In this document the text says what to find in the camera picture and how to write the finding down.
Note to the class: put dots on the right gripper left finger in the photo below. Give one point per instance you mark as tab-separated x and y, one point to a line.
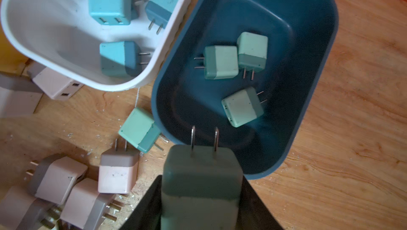
147	214

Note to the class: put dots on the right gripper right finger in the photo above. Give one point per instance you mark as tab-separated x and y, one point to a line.
254	215

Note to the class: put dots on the green plug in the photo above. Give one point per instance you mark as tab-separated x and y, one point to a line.
201	187
141	131
252	52
243	106
220	62

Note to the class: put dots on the green plug top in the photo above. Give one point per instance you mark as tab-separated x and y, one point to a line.
141	131

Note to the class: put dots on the pink plug near yellow box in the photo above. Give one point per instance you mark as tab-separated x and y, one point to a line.
55	85

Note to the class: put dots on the dark teal storage box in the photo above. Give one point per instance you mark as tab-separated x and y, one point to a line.
301	34

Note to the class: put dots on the pink plug beside yellow box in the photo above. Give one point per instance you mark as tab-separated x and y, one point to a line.
19	95

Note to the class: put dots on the yellow storage box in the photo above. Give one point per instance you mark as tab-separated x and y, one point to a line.
11	59

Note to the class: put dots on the white storage box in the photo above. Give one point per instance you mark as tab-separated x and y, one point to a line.
62	35

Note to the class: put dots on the pink plug centre upper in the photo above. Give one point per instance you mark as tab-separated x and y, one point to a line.
118	169

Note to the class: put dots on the pink plug centre left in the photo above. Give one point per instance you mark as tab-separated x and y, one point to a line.
86	208

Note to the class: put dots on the pink plug centre middle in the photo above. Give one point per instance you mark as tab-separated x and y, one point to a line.
54	177

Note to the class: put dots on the pink plug lower left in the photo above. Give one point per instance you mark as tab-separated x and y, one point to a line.
22	211

